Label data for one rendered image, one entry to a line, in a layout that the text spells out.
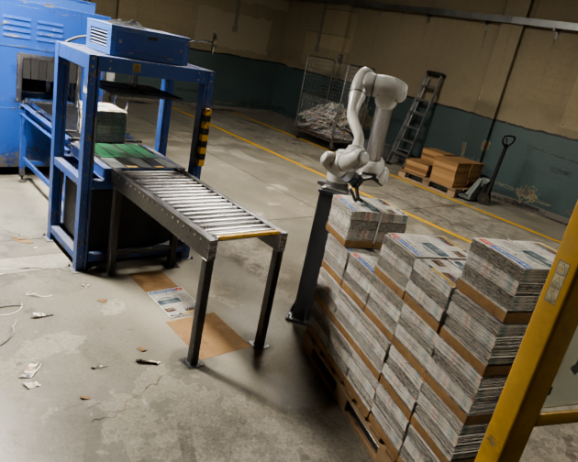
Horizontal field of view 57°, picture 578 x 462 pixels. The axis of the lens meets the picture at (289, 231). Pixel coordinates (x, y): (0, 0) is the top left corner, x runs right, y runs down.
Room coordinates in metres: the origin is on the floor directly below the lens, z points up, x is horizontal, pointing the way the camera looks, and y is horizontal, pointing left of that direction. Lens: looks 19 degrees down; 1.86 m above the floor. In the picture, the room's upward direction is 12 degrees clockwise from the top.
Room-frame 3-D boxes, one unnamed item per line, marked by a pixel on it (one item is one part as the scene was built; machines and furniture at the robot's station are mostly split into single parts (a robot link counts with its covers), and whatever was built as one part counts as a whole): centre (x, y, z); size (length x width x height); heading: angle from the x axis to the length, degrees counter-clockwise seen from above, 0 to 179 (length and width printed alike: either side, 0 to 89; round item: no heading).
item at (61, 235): (4.04, 1.36, 0.38); 0.94 x 0.69 x 0.63; 133
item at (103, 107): (4.45, 1.76, 0.93); 0.38 x 0.30 x 0.26; 43
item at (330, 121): (11.20, -0.34, 0.85); 1.21 x 0.83 x 1.71; 43
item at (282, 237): (3.47, 0.48, 0.74); 1.34 x 0.05 x 0.12; 43
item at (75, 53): (4.04, 1.36, 1.50); 0.94 x 0.68 x 0.10; 133
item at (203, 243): (3.13, 0.84, 0.74); 1.34 x 0.05 x 0.12; 43
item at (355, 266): (2.63, -0.65, 0.42); 1.17 x 0.39 x 0.83; 24
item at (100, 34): (4.04, 1.36, 1.65); 0.60 x 0.45 x 0.20; 133
